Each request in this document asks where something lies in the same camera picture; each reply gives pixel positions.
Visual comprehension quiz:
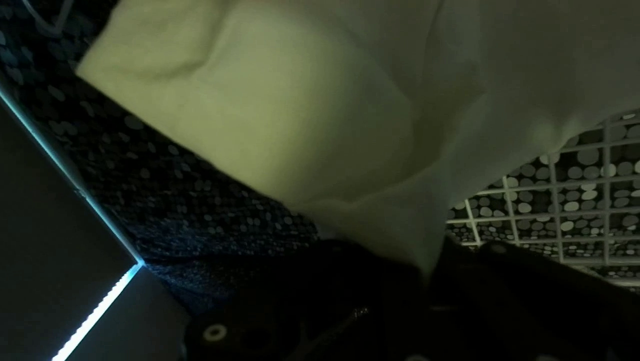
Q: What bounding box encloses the white wire two-tier rack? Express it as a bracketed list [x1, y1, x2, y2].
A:
[443, 109, 640, 290]

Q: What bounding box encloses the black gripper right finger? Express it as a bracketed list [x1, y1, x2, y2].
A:
[429, 238, 640, 361]

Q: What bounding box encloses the white bedsheet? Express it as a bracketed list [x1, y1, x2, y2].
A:
[74, 0, 640, 280]

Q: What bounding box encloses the black duvet with grey spots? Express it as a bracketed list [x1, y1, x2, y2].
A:
[0, 0, 640, 317]

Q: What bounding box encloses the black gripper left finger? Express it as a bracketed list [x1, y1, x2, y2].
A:
[291, 238, 429, 361]

